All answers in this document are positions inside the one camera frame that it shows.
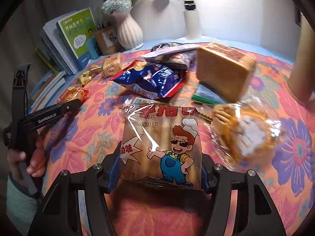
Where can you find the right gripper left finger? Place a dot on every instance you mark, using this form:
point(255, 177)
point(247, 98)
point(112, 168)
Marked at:
point(100, 180)

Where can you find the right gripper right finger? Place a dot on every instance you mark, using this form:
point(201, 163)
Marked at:
point(216, 181)

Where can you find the clear bag round pastries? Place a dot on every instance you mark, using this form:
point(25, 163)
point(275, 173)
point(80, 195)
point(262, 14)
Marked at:
point(246, 130)

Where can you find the cartoon chef breadstick bag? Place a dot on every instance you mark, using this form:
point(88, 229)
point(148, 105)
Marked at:
point(161, 145)

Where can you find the small orange snack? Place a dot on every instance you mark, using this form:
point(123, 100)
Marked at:
point(72, 93)

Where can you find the green white snack packet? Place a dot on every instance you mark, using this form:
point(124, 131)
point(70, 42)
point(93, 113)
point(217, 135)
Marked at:
point(206, 95)

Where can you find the sliced toast loaf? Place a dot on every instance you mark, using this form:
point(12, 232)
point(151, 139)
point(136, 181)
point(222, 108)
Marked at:
point(226, 70)

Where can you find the blue potato chip bag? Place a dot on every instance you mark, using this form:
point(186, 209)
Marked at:
point(151, 80)

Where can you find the small nut cake snack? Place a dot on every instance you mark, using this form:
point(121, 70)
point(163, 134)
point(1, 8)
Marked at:
point(111, 65)

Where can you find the purple dark snack bag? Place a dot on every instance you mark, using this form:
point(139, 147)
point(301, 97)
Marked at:
point(173, 54)

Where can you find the teal sleeve forearm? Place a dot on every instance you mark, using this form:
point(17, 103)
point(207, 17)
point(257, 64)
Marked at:
point(21, 207)

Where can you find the small yellow wrapped snack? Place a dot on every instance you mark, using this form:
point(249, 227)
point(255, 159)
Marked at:
point(88, 74)

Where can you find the stack of books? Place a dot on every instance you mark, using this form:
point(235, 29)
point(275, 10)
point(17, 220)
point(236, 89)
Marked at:
point(61, 67)

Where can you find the green cover book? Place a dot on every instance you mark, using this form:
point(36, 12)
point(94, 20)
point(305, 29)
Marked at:
point(77, 30)

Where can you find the gold thermos bottle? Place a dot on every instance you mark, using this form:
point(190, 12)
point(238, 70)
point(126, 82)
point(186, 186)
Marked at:
point(301, 79)

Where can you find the wooden pen holder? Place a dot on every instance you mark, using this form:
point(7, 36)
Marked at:
point(107, 39)

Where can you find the white ribbed vase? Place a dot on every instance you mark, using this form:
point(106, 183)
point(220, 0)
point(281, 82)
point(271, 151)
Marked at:
point(129, 33)

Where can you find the white desk lamp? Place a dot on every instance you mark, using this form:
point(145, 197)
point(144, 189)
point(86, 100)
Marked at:
point(192, 20)

